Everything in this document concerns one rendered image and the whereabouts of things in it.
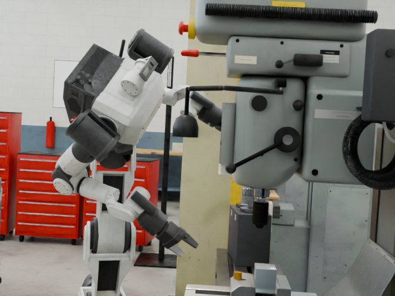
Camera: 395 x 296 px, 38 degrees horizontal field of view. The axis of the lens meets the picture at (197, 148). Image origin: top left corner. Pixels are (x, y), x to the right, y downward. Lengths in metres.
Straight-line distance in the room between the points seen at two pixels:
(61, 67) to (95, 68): 9.11
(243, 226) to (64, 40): 9.34
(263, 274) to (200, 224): 2.01
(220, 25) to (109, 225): 1.01
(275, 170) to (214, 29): 0.42
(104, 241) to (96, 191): 0.28
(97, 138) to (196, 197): 1.67
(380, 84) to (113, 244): 1.30
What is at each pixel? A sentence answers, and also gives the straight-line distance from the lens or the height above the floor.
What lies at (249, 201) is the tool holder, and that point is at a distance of 2.16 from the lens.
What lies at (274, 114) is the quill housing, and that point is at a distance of 1.59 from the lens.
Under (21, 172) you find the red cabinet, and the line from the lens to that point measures 6.66.
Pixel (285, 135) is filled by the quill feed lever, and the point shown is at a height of 1.46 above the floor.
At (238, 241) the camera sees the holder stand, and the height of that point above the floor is 1.07.
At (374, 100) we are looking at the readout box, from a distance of 1.36.
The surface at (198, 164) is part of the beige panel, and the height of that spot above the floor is 1.23.
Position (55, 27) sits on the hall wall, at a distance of 11.21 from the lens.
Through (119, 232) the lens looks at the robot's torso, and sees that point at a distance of 2.27.
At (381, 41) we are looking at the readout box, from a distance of 1.37.
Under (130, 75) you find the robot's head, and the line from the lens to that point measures 1.85.
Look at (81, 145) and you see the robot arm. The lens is 1.86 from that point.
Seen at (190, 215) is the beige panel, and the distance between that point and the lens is 3.45.
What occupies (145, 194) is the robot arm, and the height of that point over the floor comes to 1.22.
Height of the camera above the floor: 1.50
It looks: 3 degrees down
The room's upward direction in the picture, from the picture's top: 3 degrees clockwise
